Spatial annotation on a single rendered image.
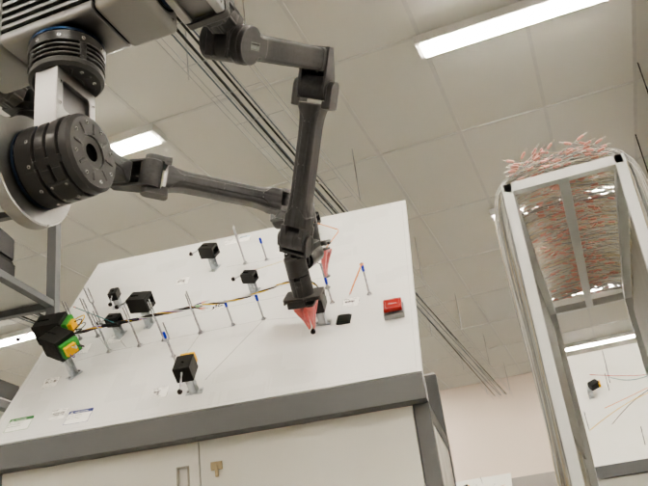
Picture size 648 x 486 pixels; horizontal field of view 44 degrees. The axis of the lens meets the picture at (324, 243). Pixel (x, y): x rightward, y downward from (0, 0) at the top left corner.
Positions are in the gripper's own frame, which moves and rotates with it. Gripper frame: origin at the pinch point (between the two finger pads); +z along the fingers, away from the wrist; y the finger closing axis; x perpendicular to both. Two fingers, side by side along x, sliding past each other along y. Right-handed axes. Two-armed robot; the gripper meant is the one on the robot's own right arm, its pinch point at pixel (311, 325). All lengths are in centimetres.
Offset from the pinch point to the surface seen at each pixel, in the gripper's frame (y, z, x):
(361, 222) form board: -4, -5, -73
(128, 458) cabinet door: 49, 19, 25
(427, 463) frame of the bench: -27.2, 27.5, 26.6
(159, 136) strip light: 157, -20, -295
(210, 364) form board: 30.5, 7.0, 1.1
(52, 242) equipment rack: 103, -21, -58
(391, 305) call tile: -19.9, 2.0, -10.7
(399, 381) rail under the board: -23.2, 10.3, 17.3
